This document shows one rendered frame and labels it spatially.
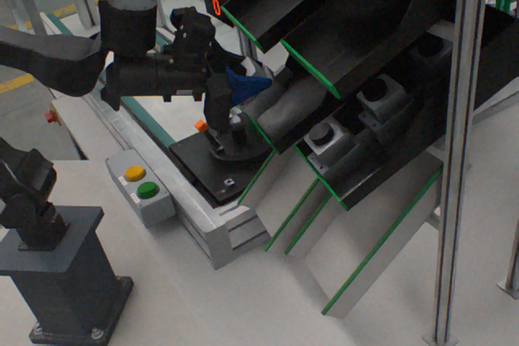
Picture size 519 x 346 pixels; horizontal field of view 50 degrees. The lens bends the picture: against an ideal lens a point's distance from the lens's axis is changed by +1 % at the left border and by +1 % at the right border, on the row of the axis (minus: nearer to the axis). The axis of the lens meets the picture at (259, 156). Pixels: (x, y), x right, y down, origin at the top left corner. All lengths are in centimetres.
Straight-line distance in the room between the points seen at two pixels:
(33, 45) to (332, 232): 50
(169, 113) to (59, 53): 76
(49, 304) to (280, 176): 44
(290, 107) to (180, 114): 65
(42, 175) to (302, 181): 40
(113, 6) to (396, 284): 66
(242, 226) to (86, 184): 49
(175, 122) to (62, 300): 60
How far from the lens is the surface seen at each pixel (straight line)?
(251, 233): 109
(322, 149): 68
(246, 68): 78
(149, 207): 113
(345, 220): 86
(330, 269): 86
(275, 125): 83
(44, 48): 75
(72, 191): 141
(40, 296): 101
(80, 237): 96
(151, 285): 111
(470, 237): 113
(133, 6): 69
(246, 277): 107
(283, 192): 95
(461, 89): 64
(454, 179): 71
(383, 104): 69
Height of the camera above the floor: 167
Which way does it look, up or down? 37 degrees down
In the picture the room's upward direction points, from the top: 10 degrees counter-clockwise
